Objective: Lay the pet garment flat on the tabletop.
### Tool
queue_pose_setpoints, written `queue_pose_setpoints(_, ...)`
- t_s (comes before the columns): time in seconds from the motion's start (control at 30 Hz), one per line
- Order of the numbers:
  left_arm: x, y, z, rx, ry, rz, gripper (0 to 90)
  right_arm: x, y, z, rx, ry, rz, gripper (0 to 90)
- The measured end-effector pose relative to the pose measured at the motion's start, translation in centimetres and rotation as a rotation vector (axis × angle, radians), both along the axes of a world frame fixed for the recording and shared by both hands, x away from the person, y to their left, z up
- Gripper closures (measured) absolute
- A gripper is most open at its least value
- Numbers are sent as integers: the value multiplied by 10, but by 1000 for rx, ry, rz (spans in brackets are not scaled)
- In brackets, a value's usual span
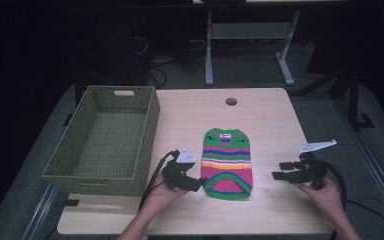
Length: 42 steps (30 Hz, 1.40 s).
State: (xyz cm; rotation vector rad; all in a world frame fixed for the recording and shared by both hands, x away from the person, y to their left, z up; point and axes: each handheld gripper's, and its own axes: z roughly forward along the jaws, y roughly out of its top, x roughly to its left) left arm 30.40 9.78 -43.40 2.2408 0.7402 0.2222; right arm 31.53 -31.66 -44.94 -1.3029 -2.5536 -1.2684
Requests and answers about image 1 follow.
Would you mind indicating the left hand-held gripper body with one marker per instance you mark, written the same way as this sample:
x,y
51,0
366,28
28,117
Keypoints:
x,y
180,168

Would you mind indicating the white metal desk frame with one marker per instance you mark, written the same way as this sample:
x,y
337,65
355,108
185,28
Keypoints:
x,y
250,31

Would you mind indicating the person's right hand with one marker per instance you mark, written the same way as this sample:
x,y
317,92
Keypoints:
x,y
326,198

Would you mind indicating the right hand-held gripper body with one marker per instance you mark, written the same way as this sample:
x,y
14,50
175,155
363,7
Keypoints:
x,y
310,171

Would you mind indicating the green woven basket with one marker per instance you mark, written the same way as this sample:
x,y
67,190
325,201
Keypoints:
x,y
106,140

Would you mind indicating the striped knit pet sweater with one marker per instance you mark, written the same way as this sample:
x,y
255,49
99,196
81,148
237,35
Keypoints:
x,y
227,165

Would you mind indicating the black metal stand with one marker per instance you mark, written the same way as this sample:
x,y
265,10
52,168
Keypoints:
x,y
353,96

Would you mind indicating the person's left hand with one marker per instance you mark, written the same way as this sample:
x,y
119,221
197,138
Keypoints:
x,y
161,196

